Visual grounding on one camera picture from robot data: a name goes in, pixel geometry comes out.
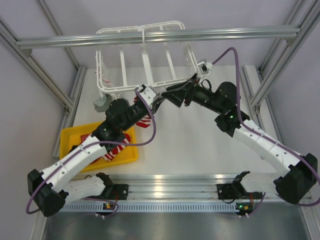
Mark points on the black sock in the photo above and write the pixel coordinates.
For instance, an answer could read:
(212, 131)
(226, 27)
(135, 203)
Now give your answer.
(73, 148)

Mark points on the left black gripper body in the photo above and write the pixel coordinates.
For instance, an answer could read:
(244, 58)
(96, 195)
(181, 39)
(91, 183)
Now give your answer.
(138, 112)

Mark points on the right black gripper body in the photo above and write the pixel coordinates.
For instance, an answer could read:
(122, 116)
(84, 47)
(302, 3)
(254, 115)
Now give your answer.
(199, 94)

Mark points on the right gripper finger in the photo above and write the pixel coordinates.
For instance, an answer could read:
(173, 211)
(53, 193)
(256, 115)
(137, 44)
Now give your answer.
(182, 84)
(178, 98)

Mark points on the white clip hanger rack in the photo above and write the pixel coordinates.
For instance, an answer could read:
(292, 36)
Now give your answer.
(158, 64)

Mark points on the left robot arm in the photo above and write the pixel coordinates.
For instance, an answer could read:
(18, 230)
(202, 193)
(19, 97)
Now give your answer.
(53, 187)

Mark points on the aluminium crossbar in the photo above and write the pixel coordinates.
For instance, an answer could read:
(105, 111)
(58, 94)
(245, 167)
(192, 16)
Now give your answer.
(163, 36)

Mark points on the yellow plastic tray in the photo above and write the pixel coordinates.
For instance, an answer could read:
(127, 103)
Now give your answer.
(71, 136)

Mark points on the perforated cable duct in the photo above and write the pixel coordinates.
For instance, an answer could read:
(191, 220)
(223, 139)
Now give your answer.
(150, 207)

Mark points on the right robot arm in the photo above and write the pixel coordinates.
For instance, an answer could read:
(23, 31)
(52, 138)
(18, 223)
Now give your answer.
(295, 174)

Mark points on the grey sock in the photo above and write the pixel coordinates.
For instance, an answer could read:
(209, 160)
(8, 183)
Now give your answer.
(102, 103)

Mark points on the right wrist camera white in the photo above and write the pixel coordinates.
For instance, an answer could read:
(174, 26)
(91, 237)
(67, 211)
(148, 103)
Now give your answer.
(205, 66)

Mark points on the red patterned sock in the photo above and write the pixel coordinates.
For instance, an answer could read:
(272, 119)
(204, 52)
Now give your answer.
(83, 137)

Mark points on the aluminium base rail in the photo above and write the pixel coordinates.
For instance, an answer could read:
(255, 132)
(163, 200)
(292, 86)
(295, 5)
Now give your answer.
(188, 188)

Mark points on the red white striped sock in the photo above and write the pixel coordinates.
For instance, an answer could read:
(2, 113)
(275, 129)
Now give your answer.
(145, 122)

